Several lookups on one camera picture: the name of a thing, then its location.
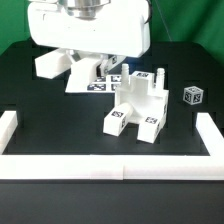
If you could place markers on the white U-shaped fence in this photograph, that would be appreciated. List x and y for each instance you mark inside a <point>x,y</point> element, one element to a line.
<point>124,167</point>

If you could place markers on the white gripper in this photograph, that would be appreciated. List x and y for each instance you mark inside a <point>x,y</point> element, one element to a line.
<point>120,27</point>

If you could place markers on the white chair back part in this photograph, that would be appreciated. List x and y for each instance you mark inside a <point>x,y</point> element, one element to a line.
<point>57,62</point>

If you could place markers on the white chair side bar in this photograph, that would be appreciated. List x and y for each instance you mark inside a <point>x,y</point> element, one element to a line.
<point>8,124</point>

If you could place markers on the white chair seat part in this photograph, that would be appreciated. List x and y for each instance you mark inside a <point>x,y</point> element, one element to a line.
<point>144,91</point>

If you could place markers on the white base tag plate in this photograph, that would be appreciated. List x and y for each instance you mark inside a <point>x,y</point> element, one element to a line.
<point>106,84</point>

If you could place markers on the white tagged cube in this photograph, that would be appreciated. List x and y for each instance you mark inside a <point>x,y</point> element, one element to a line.
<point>193,95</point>

